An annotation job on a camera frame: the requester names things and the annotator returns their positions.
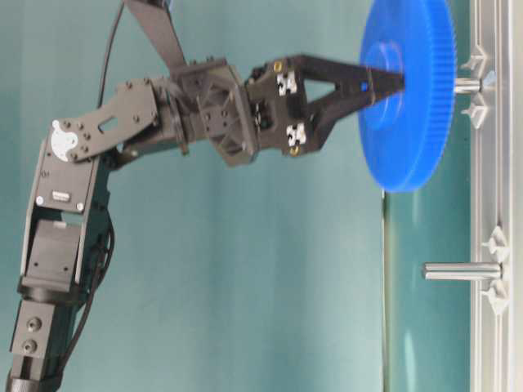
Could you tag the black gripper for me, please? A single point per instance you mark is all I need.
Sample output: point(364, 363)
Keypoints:
point(269, 109)

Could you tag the large blue plastic gear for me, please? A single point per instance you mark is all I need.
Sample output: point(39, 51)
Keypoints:
point(404, 135)

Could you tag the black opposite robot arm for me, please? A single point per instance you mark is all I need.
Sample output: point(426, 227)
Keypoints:
point(69, 236)

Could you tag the upper steel shaft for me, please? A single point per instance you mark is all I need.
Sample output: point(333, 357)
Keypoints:
point(467, 86)

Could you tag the steel shaft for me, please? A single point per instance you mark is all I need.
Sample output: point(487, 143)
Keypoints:
point(462, 271)
point(467, 86)

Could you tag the lower steel shaft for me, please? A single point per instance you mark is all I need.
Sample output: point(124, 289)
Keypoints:
point(462, 271)

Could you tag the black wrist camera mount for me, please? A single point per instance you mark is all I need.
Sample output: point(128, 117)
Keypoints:
point(155, 19)

